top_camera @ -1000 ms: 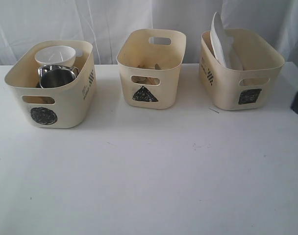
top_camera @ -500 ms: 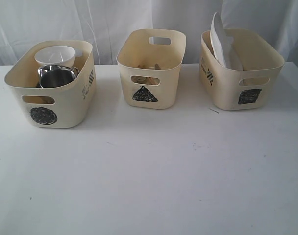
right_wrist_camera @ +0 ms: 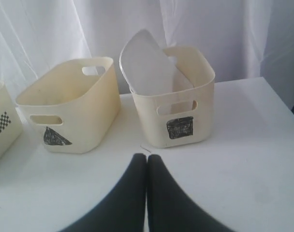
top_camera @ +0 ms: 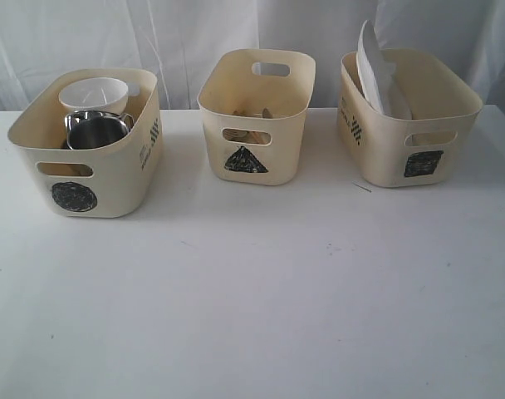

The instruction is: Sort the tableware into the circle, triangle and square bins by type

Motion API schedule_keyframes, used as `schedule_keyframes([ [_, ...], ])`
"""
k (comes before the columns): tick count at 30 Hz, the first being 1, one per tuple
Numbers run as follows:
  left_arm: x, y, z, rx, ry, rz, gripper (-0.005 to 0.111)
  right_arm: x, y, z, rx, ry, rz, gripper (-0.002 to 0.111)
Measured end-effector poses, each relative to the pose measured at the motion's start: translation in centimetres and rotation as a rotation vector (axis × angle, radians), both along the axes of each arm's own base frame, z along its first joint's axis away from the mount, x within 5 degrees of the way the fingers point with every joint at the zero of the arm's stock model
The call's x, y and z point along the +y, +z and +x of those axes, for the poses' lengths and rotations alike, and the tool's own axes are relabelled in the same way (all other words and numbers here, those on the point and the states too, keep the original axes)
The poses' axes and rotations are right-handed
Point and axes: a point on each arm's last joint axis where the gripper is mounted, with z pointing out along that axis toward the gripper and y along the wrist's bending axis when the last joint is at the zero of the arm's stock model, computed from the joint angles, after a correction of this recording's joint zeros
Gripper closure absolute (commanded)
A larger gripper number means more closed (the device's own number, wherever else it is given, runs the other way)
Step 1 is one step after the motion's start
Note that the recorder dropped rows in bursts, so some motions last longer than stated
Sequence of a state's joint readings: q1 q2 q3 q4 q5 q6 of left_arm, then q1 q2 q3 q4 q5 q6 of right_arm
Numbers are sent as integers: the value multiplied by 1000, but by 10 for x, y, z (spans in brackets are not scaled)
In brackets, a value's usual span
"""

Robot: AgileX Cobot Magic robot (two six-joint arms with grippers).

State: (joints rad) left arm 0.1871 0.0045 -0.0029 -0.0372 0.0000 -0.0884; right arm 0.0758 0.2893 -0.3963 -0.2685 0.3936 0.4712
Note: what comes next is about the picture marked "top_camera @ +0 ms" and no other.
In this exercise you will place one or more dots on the white ceramic bowl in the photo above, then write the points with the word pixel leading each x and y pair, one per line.
pixel 96 94

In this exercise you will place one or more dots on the white rectangular plate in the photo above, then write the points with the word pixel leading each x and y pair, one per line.
pixel 377 77

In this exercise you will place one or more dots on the wooden chopstick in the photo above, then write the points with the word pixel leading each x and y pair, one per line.
pixel 248 137
pixel 266 114

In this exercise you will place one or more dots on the cream bin with triangle mark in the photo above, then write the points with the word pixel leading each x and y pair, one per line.
pixel 250 80

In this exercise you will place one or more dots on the white curtain backdrop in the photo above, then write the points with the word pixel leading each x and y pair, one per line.
pixel 181 41

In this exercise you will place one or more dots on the cream bin with square mark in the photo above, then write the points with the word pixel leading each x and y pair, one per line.
pixel 423 150

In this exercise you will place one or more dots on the cream bin with circle mark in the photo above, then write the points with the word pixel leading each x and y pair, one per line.
pixel 106 182

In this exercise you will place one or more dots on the steel mug with wire handle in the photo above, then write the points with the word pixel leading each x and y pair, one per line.
pixel 91 129

